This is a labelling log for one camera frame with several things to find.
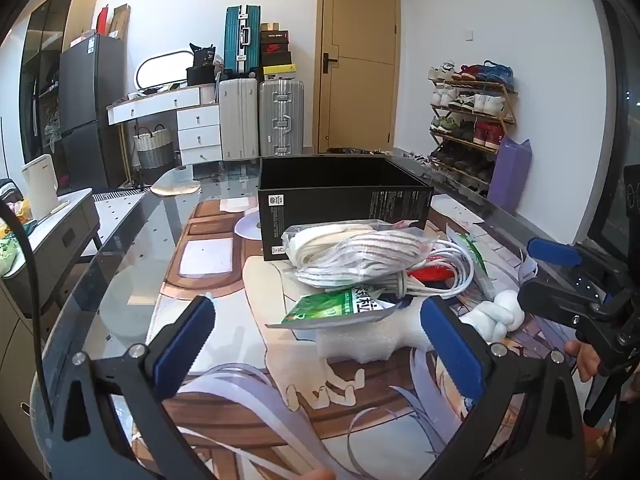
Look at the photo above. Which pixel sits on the black box white label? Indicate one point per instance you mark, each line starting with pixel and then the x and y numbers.
pixel 276 36

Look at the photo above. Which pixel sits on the plain black shoe box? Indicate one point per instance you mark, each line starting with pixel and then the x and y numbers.
pixel 276 58

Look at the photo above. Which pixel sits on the shoe rack with shoes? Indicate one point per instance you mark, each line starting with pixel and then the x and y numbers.
pixel 487 132

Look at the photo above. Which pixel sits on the white bubble wrap piece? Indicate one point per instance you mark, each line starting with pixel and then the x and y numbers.
pixel 360 342

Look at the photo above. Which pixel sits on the white knotted plush toy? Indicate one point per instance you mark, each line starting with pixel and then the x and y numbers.
pixel 492 317

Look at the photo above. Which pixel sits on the silver suitcase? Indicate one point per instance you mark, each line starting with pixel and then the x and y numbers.
pixel 281 120

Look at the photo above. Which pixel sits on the dark grey refrigerator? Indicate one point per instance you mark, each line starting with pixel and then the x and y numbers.
pixel 87 100

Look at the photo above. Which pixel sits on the bagged white striped socks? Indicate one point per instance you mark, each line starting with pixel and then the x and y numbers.
pixel 370 255

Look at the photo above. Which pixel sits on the white suitcase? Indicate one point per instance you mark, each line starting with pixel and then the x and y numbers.
pixel 239 120

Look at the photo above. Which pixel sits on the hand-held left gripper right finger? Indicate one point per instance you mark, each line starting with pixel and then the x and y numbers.
pixel 452 350

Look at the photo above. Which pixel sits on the scattered sneakers group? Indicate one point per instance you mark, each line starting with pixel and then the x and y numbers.
pixel 415 156

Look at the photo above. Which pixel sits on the black cardboard box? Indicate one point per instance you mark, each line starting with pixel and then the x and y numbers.
pixel 340 210

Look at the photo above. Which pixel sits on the person's left hand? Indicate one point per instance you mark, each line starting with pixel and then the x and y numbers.
pixel 320 475

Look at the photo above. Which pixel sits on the oval mirror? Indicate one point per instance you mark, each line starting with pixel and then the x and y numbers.
pixel 160 70

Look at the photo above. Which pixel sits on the black box red logo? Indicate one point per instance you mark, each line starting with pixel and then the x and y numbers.
pixel 276 47

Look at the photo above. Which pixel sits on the teal suitcase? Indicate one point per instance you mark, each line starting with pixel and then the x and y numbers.
pixel 235 40

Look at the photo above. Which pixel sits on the black storage box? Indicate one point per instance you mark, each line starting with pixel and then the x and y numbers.
pixel 200 76

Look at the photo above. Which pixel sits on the white electric kettle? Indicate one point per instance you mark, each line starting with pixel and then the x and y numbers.
pixel 42 185

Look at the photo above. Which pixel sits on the bagged white cloth roll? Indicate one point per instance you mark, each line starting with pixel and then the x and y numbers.
pixel 320 240

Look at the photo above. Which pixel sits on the person's right hand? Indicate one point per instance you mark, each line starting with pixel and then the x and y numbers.
pixel 582 360

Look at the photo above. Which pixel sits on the grey sideboard cabinet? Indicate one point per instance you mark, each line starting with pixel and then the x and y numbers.
pixel 55 250

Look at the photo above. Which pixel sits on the black paper bag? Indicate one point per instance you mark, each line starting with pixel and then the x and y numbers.
pixel 204 55

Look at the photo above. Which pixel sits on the white dressing table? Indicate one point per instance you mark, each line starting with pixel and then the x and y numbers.
pixel 197 120

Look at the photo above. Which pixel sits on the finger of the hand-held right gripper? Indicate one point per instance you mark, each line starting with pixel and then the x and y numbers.
pixel 555 300
pixel 552 252

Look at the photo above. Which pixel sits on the red and white plastic bag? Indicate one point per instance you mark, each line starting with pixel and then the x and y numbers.
pixel 430 273

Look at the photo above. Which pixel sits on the tan wooden door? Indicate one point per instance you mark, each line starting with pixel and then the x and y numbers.
pixel 357 60

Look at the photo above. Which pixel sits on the black yellow shoe box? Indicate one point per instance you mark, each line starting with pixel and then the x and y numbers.
pixel 278 72

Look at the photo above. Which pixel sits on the tall glass door wardrobe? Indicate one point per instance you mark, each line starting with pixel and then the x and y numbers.
pixel 40 35

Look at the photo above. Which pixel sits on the red tall box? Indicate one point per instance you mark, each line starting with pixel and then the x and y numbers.
pixel 103 21

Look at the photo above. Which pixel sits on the green white packet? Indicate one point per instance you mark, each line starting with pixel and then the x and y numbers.
pixel 325 306

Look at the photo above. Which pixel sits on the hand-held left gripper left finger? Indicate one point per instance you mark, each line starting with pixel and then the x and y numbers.
pixel 185 345

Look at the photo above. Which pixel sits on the flat brown cardboard carton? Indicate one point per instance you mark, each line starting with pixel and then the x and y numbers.
pixel 120 21

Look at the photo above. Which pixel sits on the woven laundry basket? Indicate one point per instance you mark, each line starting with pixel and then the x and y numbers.
pixel 154 152

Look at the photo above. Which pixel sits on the colourful snack packets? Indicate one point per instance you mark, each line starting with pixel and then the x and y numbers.
pixel 12 210

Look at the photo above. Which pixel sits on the green plastic bag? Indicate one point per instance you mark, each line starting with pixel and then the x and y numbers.
pixel 7 257

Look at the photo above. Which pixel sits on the brown cardboard box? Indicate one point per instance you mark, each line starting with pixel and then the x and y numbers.
pixel 272 27

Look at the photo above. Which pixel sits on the purple bag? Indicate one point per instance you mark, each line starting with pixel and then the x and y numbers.
pixel 510 175

